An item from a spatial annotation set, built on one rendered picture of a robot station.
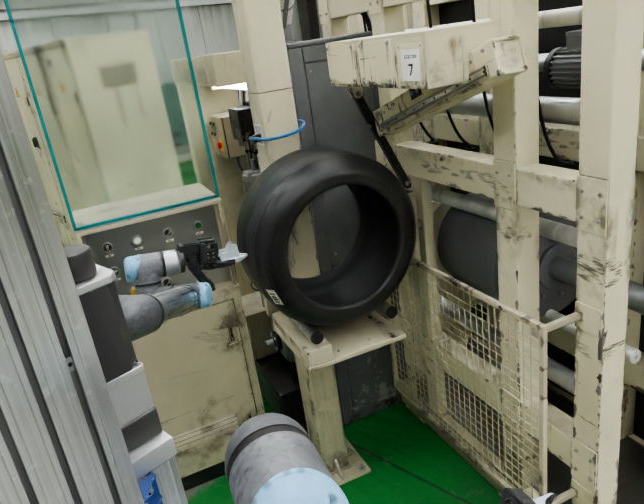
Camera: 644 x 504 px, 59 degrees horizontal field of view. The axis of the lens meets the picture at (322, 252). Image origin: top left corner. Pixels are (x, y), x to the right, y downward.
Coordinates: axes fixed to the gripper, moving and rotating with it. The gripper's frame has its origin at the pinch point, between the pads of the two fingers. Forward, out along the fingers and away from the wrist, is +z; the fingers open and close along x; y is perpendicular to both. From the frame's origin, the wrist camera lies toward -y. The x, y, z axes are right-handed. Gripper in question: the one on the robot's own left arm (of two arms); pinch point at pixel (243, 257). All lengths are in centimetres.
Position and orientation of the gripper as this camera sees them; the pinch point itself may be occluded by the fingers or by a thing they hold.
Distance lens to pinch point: 180.0
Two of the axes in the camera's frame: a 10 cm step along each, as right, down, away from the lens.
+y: -0.3, -9.5, -3.2
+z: 9.1, -1.5, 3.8
